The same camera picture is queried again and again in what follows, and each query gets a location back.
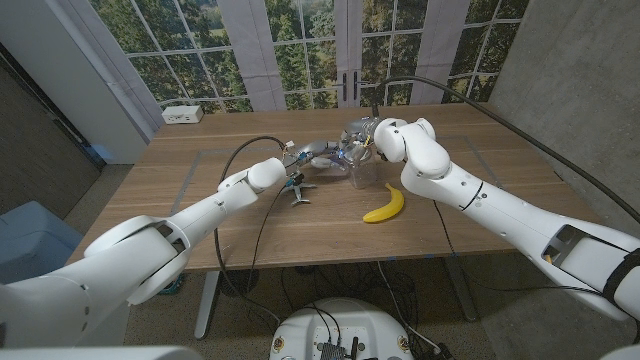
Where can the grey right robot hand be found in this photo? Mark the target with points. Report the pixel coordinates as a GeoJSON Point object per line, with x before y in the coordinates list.
{"type": "Point", "coordinates": [361, 129]}

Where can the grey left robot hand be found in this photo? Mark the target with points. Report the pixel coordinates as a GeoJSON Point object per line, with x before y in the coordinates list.
{"type": "Point", "coordinates": [315, 149]}

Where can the clear glass jar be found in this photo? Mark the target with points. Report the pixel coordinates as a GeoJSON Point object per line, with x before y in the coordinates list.
{"type": "Point", "coordinates": [364, 175]}

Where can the white robot shoulder cover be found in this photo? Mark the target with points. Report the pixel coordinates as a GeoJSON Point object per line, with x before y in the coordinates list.
{"type": "Point", "coordinates": [100, 353]}

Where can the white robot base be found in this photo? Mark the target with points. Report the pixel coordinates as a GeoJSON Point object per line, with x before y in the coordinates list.
{"type": "Point", "coordinates": [345, 325]}

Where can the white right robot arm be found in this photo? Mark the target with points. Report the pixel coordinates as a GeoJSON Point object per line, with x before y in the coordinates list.
{"type": "Point", "coordinates": [500, 210]}

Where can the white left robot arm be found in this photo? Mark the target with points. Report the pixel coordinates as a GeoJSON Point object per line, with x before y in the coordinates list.
{"type": "Point", "coordinates": [125, 265]}

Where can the grey toy airplane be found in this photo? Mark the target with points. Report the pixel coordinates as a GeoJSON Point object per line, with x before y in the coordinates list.
{"type": "Point", "coordinates": [300, 192]}

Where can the yellow toy banana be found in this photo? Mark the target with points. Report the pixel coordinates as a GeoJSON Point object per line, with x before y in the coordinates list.
{"type": "Point", "coordinates": [390, 209]}

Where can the printed window backdrop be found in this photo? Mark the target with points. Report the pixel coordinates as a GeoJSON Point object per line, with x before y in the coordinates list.
{"type": "Point", "coordinates": [300, 55]}

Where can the white power outlet box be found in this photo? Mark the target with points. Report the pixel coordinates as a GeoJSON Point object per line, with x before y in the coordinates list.
{"type": "Point", "coordinates": [182, 114]}

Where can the black round floor fan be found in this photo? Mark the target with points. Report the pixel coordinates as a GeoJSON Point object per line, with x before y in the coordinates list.
{"type": "Point", "coordinates": [242, 282]}

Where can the white table leg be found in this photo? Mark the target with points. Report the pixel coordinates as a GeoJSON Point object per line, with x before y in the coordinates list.
{"type": "Point", "coordinates": [206, 310]}

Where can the grey table leg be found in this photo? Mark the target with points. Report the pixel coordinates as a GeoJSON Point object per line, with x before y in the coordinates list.
{"type": "Point", "coordinates": [462, 295]}

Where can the teal basket of toys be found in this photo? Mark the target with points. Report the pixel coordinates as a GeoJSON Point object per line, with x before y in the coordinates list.
{"type": "Point", "coordinates": [172, 286]}

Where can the blue-grey storage bin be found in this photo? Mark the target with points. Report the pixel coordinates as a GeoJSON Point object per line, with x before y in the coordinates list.
{"type": "Point", "coordinates": [35, 240]}

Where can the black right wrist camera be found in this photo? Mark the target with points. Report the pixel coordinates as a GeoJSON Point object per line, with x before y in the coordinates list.
{"type": "Point", "coordinates": [383, 156]}

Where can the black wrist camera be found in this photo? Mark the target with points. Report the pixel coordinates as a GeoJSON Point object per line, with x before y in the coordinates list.
{"type": "Point", "coordinates": [383, 156]}
{"type": "Point", "coordinates": [296, 180]}

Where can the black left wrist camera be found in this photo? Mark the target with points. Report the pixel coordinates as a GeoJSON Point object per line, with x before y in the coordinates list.
{"type": "Point", "coordinates": [296, 180]}

